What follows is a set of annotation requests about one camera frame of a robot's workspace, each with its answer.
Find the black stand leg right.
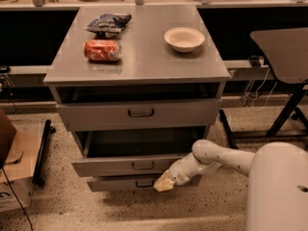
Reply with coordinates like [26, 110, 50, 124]
[218, 109, 238, 149]

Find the grey drawer cabinet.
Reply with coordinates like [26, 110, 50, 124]
[42, 4, 231, 152]

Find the grey top drawer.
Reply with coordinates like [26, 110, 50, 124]
[57, 98, 221, 131]

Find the grey drawer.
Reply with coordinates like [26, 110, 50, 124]
[86, 173, 203, 193]
[57, 98, 221, 131]
[71, 126, 206, 177]

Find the black stand leg left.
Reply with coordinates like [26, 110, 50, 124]
[32, 119, 56, 188]

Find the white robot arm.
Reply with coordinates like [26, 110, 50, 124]
[154, 140, 308, 231]

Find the blue chip bag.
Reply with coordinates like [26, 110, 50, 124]
[84, 13, 132, 39]

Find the white paper bowl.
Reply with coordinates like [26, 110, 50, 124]
[164, 27, 205, 53]

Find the white hanging cable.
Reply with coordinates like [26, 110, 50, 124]
[243, 66, 278, 112]

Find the black power adapter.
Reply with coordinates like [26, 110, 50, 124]
[248, 55, 264, 67]

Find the dark side table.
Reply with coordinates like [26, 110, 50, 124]
[250, 28, 308, 138]

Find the black stand leg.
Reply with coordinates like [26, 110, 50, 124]
[32, 119, 56, 188]
[218, 109, 238, 149]

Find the cardboard box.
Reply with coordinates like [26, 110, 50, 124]
[0, 111, 40, 212]

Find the grey bottom drawer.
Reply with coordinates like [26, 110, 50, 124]
[86, 173, 203, 193]

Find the crushed red soda can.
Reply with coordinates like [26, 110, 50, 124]
[84, 39, 121, 62]

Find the black cable left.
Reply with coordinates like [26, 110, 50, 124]
[0, 167, 35, 231]

